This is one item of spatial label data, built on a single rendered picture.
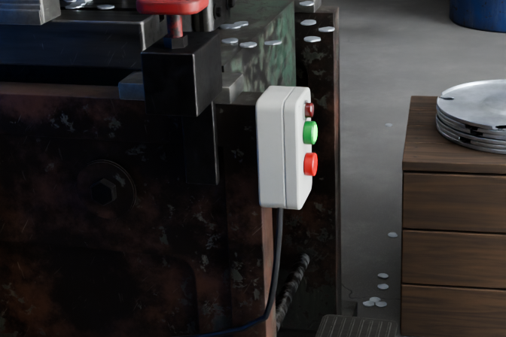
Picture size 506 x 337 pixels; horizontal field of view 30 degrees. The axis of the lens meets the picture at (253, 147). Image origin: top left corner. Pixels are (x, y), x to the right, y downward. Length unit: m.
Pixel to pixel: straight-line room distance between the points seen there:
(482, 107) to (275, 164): 0.76
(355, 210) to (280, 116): 1.25
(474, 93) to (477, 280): 0.37
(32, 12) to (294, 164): 0.37
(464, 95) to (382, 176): 0.69
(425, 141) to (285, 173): 0.69
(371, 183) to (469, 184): 0.82
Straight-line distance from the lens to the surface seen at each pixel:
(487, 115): 1.76
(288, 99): 1.08
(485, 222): 1.70
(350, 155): 2.65
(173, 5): 0.99
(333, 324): 1.53
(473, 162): 1.66
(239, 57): 1.23
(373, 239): 2.16
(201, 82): 1.02
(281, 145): 1.09
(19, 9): 1.19
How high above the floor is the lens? 0.96
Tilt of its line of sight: 21 degrees down
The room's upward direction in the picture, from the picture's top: 2 degrees counter-clockwise
